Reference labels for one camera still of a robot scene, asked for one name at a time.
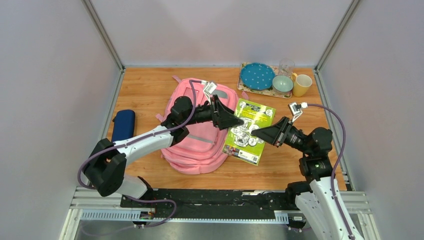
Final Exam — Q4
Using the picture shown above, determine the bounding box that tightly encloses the blue zippered pencil case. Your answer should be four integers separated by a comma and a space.
111, 109, 136, 142

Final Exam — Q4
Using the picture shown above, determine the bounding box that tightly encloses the blue polka dot plate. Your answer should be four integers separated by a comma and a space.
239, 62, 276, 91

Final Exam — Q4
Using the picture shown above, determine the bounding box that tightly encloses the yellow mug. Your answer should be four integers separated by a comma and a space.
291, 73, 313, 97

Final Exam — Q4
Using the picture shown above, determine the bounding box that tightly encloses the clear drinking glass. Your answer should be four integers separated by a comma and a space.
278, 58, 295, 77

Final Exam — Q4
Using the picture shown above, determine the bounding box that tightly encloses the light green bowl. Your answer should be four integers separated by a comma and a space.
272, 75, 294, 93

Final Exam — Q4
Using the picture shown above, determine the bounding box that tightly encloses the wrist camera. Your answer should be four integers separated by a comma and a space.
202, 81, 218, 103
288, 102, 308, 123

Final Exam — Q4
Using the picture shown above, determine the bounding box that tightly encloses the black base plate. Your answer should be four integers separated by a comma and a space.
120, 188, 300, 220

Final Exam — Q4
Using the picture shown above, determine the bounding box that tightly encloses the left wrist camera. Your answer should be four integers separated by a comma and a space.
202, 81, 218, 103

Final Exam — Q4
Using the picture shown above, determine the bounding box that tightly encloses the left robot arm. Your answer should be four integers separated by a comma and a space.
77, 95, 243, 208

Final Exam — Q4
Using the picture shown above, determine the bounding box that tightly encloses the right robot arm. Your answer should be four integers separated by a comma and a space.
251, 117, 363, 240

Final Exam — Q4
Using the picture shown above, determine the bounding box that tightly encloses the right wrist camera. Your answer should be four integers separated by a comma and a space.
288, 102, 308, 123

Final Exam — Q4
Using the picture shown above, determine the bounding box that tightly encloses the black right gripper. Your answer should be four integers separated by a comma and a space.
250, 116, 311, 156

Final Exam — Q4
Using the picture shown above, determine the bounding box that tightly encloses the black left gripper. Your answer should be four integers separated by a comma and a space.
183, 95, 244, 131

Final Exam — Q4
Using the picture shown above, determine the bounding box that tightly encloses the green comic book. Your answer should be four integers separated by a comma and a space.
222, 98, 276, 166

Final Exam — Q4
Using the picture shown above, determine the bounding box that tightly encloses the pink student backpack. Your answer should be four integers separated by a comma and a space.
156, 75, 239, 175

